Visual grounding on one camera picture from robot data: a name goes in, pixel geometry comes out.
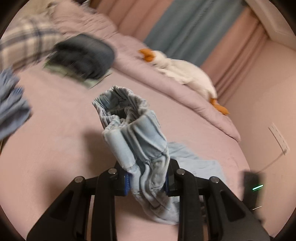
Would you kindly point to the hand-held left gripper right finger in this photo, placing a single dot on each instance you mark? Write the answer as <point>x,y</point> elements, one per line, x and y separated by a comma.
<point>167,183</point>

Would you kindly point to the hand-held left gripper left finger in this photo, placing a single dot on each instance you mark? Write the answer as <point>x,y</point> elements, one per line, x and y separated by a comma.
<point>126,183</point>

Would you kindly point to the light blue strawberry pants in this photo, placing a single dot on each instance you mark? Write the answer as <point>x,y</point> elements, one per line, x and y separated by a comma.
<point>141,143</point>

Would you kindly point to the folded pale green cloth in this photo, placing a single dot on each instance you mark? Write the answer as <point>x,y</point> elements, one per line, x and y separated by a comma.
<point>87,81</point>

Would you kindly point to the white plush goose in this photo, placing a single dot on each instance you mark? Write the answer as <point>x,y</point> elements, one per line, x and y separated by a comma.
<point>185,71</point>

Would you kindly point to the pink duvet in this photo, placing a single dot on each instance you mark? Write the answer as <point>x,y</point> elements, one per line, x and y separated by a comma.
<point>143,60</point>

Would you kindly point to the pink curtain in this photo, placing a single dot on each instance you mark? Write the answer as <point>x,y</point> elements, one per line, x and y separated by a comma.
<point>235,53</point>
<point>134,16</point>

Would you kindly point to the folded dark blue jeans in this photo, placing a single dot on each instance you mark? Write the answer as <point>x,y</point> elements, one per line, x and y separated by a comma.
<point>85,55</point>

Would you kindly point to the folded light blue jeans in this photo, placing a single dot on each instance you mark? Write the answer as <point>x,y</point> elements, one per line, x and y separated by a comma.
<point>11,104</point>

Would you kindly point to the blue curtain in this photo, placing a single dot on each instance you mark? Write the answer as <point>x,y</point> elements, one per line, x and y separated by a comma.
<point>196,30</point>

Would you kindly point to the plaid pillow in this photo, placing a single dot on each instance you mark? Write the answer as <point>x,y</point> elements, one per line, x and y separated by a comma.
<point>27,41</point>

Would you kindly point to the white wall socket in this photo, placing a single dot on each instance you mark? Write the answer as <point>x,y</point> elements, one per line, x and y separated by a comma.
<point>278,138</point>

